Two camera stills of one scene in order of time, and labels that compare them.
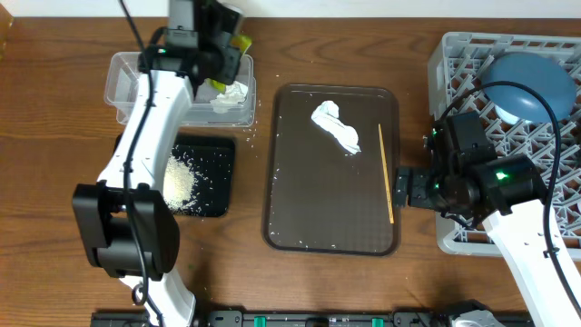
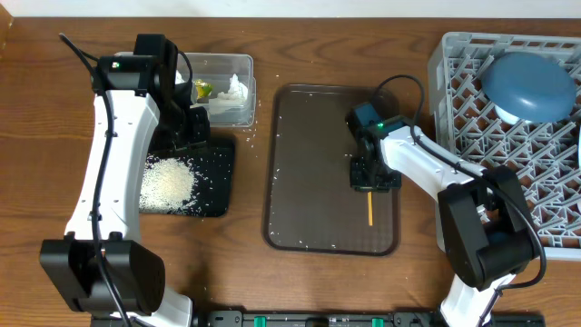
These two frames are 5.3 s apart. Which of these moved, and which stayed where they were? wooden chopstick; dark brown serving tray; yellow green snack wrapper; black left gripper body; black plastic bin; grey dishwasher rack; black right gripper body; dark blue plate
Moved: black left gripper body; yellow green snack wrapper; black right gripper body; wooden chopstick
Stayed: dark brown serving tray; black plastic bin; grey dishwasher rack; dark blue plate
